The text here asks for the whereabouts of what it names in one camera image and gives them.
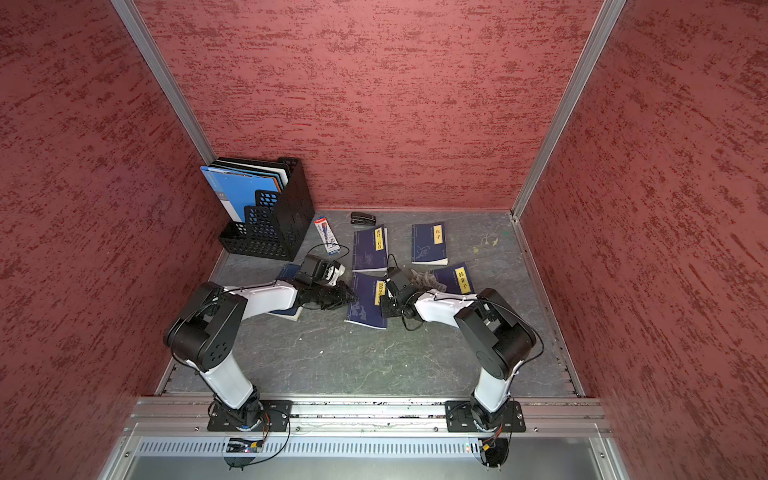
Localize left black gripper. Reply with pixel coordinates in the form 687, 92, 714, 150
312, 280, 360, 309

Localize grey striped wiping cloth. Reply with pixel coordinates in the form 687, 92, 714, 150
411, 270, 447, 292

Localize navy book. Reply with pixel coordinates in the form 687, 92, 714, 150
411, 222, 448, 265
269, 264, 303, 321
345, 273, 388, 330
352, 226, 389, 272
432, 263, 474, 295

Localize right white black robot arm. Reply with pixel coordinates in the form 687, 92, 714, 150
383, 267, 538, 432

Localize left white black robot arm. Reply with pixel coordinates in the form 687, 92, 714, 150
164, 280, 356, 431

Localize pencil box white blue red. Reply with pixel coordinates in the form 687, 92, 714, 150
313, 217, 341, 255

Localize black mesh file organizer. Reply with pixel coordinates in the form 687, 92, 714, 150
214, 157, 315, 261

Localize blue folder in organizer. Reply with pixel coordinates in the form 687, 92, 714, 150
200, 166, 283, 223

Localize dark folders in organizer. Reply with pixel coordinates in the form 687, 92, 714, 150
212, 157, 290, 188

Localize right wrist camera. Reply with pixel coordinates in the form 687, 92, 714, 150
386, 267, 409, 290

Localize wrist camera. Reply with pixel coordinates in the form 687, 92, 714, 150
295, 254, 346, 286
386, 267, 409, 290

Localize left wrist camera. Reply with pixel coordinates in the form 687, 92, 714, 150
295, 254, 346, 286

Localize aluminium mounting rail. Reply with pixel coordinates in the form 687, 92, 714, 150
122, 394, 613, 438

